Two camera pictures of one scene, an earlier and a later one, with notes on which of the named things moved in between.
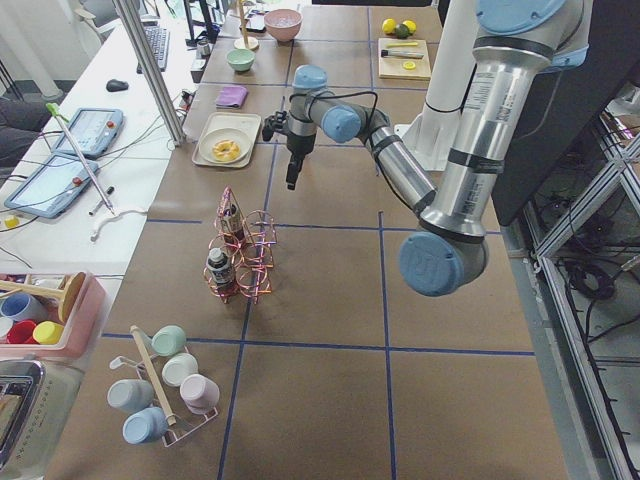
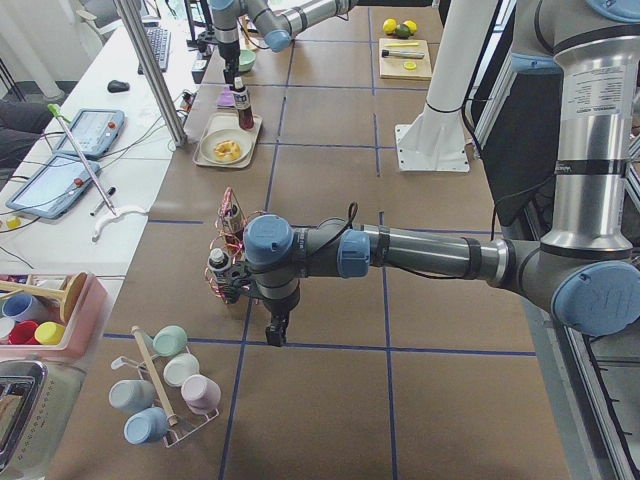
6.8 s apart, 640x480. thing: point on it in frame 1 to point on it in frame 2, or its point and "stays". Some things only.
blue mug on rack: [143, 426] stays
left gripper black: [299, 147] to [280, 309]
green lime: [402, 31] stays
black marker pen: [101, 203] stays
